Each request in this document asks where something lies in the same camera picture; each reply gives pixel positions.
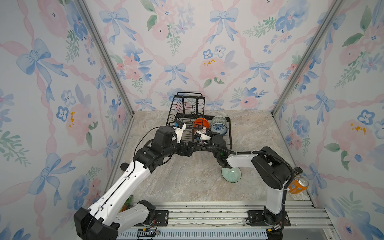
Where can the orange can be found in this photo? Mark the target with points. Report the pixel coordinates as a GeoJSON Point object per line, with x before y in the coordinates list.
{"type": "Point", "coordinates": [298, 185]}

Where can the red patterned ceramic bowl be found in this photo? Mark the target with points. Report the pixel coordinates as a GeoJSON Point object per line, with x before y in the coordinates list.
{"type": "Point", "coordinates": [202, 131]}

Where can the orange plastic bowl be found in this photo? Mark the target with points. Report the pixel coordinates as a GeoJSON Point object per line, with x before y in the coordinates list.
{"type": "Point", "coordinates": [201, 123]}

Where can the green snack packet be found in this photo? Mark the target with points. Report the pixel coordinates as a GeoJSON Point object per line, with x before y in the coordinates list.
{"type": "Point", "coordinates": [127, 203]}

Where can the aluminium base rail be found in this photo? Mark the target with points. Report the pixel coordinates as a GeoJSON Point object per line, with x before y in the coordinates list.
{"type": "Point", "coordinates": [236, 220]}

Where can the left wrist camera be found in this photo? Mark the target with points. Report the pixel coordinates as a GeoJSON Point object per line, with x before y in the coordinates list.
{"type": "Point", "coordinates": [179, 128]}

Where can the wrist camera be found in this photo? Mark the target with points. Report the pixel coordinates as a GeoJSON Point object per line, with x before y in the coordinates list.
{"type": "Point", "coordinates": [202, 138]}
{"type": "Point", "coordinates": [179, 128]}

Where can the blue patterned ceramic bowl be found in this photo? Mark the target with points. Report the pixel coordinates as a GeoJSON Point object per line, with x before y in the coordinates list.
{"type": "Point", "coordinates": [219, 125]}

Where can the black wire dish rack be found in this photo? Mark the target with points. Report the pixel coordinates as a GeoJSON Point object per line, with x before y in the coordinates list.
{"type": "Point", "coordinates": [186, 107]}

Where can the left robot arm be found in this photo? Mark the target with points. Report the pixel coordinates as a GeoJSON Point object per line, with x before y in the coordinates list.
{"type": "Point", "coordinates": [105, 219]}

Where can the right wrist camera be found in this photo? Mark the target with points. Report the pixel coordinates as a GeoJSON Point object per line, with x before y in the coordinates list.
{"type": "Point", "coordinates": [202, 138]}

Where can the mint green ceramic bowl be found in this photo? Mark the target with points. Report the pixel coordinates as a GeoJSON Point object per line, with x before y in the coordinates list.
{"type": "Point", "coordinates": [232, 175]}

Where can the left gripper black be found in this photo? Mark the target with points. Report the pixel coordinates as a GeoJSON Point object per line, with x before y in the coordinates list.
{"type": "Point", "coordinates": [189, 150]}

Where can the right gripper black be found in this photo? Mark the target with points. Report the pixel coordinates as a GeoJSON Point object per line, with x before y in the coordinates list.
{"type": "Point", "coordinates": [215, 137]}

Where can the black round knob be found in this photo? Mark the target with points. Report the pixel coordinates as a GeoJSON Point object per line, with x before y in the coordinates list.
{"type": "Point", "coordinates": [124, 166]}

